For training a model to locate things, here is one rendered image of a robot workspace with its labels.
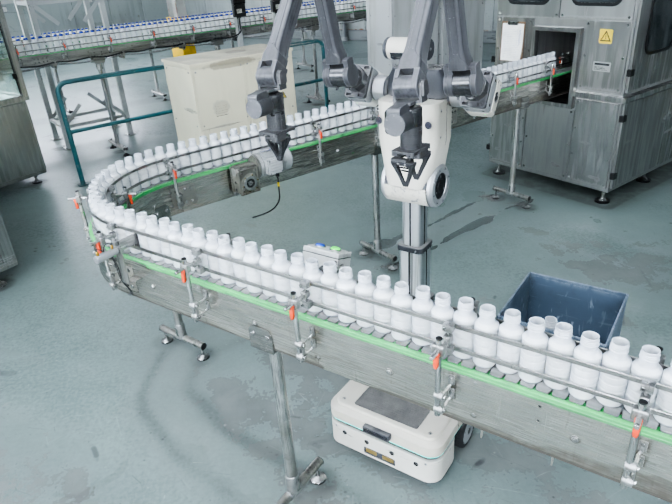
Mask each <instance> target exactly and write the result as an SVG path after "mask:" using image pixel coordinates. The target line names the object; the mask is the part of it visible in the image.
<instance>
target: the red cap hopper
mask: <svg viewBox="0 0 672 504"><path fill-rule="evenodd" d="M75 1H78V3H77V4H76V6H75V7H74V9H73V10H72V12H71V13H70V15H69V17H68V19H69V20H71V19H72V18H73V16H74V15H75V13H76V12H77V10H78V9H79V7H80V5H81V4H82V2H83V4H84V8H85V12H86V16H85V17H84V19H83V21H85V22H87V21H88V25H89V29H90V30H94V31H95V34H96V29H95V24H94V20H93V16H92V13H93V11H94V10H95V8H96V6H97V5H99V10H100V14H101V18H102V23H103V27H104V28H107V32H109V28H110V25H109V20H108V16H107V11H106V7H105V3H104V0H95V2H94V3H93V5H92V6H91V7H90V3H89V0H23V1H20V0H14V3H15V7H16V10H17V14H18V17H19V21H20V24H21V28H22V31H23V35H24V38H27V39H28V42H31V41H32V40H31V37H30V33H29V30H28V26H27V23H26V19H25V16H24V12H23V9H24V10H26V11H27V12H28V14H29V17H30V21H31V24H32V28H33V31H34V35H35V38H36V41H38V40H39V39H38V36H41V32H40V28H39V25H38V21H37V19H38V20H40V21H41V22H43V23H45V21H46V20H45V19H43V18H42V17H40V16H39V15H38V14H36V13H35V10H37V11H38V12H39V13H41V14H42V15H44V16H45V17H46V18H48V19H49V20H51V21H52V22H53V23H55V24H56V25H59V24H60V22H59V21H57V20H56V19H54V18H53V17H52V16H50V15H49V14H48V13H46V12H45V11H43V10H42V9H41V8H39V7H38V6H37V5H43V4H54V3H64V2H75ZM26 6H27V7H26ZM22 8H23V9H22ZM34 9H35V10H34ZM111 62H112V66H113V71H114V72H115V71H120V69H119V65H118V61H117V57H113V58H111ZM44 70H45V74H46V77H47V81H48V85H49V88H50V92H51V95H52V99H53V102H54V106H55V111H54V113H53V114H52V111H51V107H50V103H49V100H48V96H47V93H46V89H45V86H44V82H43V79H42V75H41V72H40V69H37V70H34V73H35V76H36V79H37V83H38V86H39V90H40V93H41V97H42V100H43V104H44V107H45V111H46V114H47V117H48V121H49V124H50V128H51V131H52V135H53V138H51V140H53V141H55V140H60V139H62V138H61V137H60V136H59V135H58V132H57V128H56V126H58V127H60V128H61V131H62V134H63V138H64V141H65V145H66V147H63V148H64V149H65V150H67V149H71V147H70V144H69V140H68V137H67V133H66V129H65V126H64V122H63V119H62V115H61V111H60V108H59V104H58V101H57V97H56V93H55V89H56V86H55V83H54V79H53V75H52V72H51V68H50V66H49V67H45V68H44ZM104 79H105V83H106V87H107V91H108V95H109V100H110V104H111V108H112V112H113V117H114V121H117V119H118V118H122V117H124V119H127V118H130V114H129V110H128V105H127V101H126V96H125V92H124V87H123V83H122V78H121V76H116V77H115V79H116V84H117V88H118V93H119V97H120V101H121V106H122V110H121V109H120V108H118V107H117V106H115V105H114V104H113V101H112V97H111V92H110V88H109V84H108V80H107V78H104ZM87 95H88V96H90V97H91V98H93V99H94V100H96V101H97V102H99V103H100V104H102V105H103V106H105V108H100V109H94V110H89V111H84V112H79V113H77V112H78V110H79V109H80V107H81V106H82V105H80V104H79V103H78V104H77V106H76V108H75V109H74V111H73V112H72V114H69V115H67V118H69V119H68V121H69V125H70V128H74V127H79V126H84V125H88V124H93V123H98V122H103V121H108V120H110V118H109V116H108V117H103V118H98V119H94V120H89V121H84V122H79V123H74V124H70V123H71V121H72V120H73V118H74V117H77V116H83V115H88V114H93V113H98V112H103V111H108V110H107V105H106V101H105V98H104V100H103V101H102V100H100V99H99V98H97V97H96V96H94V95H93V94H91V93H90V92H88V94H87ZM115 112H116V113H119V114H118V115H116V114H115ZM56 115H57V117H56ZM57 120H59V122H58V121H57ZM126 128H127V132H128V133H125V135H127V136H130V135H134V134H137V133H135V132H133V127H132V123H131V122H127V123H126Z"/></svg>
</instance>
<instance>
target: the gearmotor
mask: <svg viewBox="0 0 672 504"><path fill-rule="evenodd" d="M292 165H293V156H292V153H291V151H290V150H289V149H288V148H287V149H286V151H285V154H284V157H283V160H282V161H278V160H277V159H276V157H275V155H274V153H273V151H272V150H271V149H268V150H264V151H261V152H258V153H255V154H251V155H250V156H249V158H248V161H246V162H243V163H239V164H236V165H232V166H231V167H229V169H230V176H231V182H232V189H233V192H234V195H235V196H238V195H239V194H241V196H244V195H248V194H251V193H254V192H257V191H260V190H261V189H260V180H259V178H261V177H264V176H267V175H273V174H275V175H276V177H277V185H278V192H279V199H278V202H277V204H276V205H275V207H274V208H272V209H271V210H269V211H267V212H265V213H263V214H260V215H257V216H253V217H252V218H256V217H259V216H262V215H265V214H267V213H269V212H271V211H272V210H274V209H275V208H276V207H277V205H278V204H279V202H280V183H279V176H280V175H279V173H280V172H283V171H284V170H287V169H290V168H291V167H292Z"/></svg>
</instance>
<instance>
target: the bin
mask: <svg viewBox="0 0 672 504"><path fill-rule="evenodd" d="M628 297H629V294H627V293H623V292H618V291H614V290H610V289H605V288H601V287H596V286H592V285H587V284H583V283H579V282H574V281H570V280H565V279H561V278H557V277H552V276H548V275H543V274H539V273H534V272H529V273H528V274H527V275H526V277H525V278H524V279H523V281H522V282H521V283H520V285H519V286H518V288H517V289H516V290H515V292H514V293H513V294H512V296H511V297H510V298H509V300H508V301H507V303H506V304H505V305H504V307H503V308H502V309H501V311H500V312H499V313H498V315H497V319H501V320H504V315H505V311H506V310H507V309H517V310H519V311H520V312H521V322H520V324H521V325H522V326H526V327H527V326H528V322H529V319H530V318H531V317H541V318H543V319H544V320H545V317H546V316H554V317H556V318H557V323H559V322H566V323H569V324H571V325H572V327H573V333H572V334H573V336H572V339H573V340H577V341H580V340H581V336H582V333H583V332H584V331H594V332H596V333H598V334H599V335H600V338H599V339H600V342H599V347H602V348H606V349H609V346H610V343H611V341H612V338H613V337H620V333H621V327H622V322H623V317H624V312H625V307H626V302H627V299H628Z"/></svg>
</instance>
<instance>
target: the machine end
mask: <svg viewBox="0 0 672 504"><path fill-rule="evenodd" d="M502 21H519V22H526V25H525V36H524V47H523V58H522V60H523V59H524V58H527V59H528V57H532V56H537V55H542V54H546V53H551V52H555V57H556V56H560V55H562V53H564V54H567V53H568V52H571V53H572V52H574V54H571V55H573V57H570V59H569V60H568V59H563V63H566V61H573V62H572V63H570V64H572V65H571V66H572V72H571V80H570V89H569V93H566V94H562V95H559V96H556V97H553V98H550V99H546V100H543V101H540V102H537V103H533V104H530V105H529V107H528V108H525V109H521V116H520V128H519V140H518V152H517V164H516V169H519V170H523V171H528V172H531V173H535V174H539V175H543V176H547V177H550V178H554V179H558V180H562V181H565V182H569V183H572V184H576V185H580V186H584V187H588V188H591V189H595V190H599V191H600V192H601V197H597V198H595V199H594V201H595V202H596V203H599V204H608V203H610V199H608V198H605V193H608V192H610V191H612V190H614V189H616V188H618V187H620V186H622V185H624V184H626V183H628V182H630V181H632V180H634V179H636V181H637V182H641V183H649V182H651V179H650V178H648V177H646V173H648V172H650V171H652V170H654V169H656V168H658V167H661V166H663V165H665V164H667V163H669V162H671V161H672V0H498V12H497V28H496V45H495V55H494V56H492V59H491V62H494V66H497V65H500V64H501V65H503V63H508V62H511V61H502V60H500V47H501V33H502ZM571 55H569V56H571ZM514 117H515V109H514V110H511V111H508V112H505V113H501V114H498V115H495V116H492V117H491V128H490V143H488V144H487V145H486V149H488V150H489V162H493V163H497V165H498V169H495V170H493V174H496V175H503V174H505V173H506V171H505V170H502V169H501V165H504V166H508V167H511V155H512V142H513V130H514ZM640 176H641V177H640Z"/></svg>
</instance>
